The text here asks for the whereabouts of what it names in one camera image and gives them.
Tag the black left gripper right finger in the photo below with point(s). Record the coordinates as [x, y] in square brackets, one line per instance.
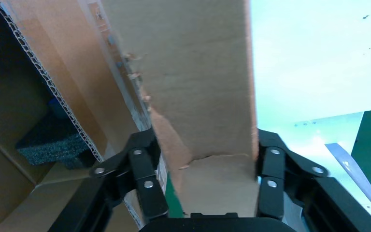
[270, 192]

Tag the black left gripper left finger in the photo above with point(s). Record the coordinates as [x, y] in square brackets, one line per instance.
[148, 189]

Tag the small cardboard box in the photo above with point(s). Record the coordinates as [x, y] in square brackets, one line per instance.
[201, 80]

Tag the large cardboard box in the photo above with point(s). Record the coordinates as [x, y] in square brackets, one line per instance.
[76, 64]

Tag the dark foam block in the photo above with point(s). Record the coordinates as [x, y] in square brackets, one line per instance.
[54, 144]

